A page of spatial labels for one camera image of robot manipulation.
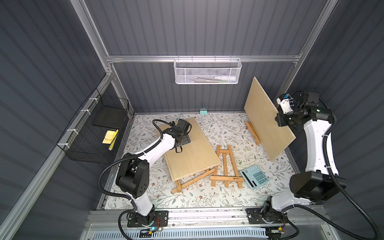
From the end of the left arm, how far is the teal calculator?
39 centimetres

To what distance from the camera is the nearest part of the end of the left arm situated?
0.65 meters

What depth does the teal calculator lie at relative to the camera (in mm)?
840
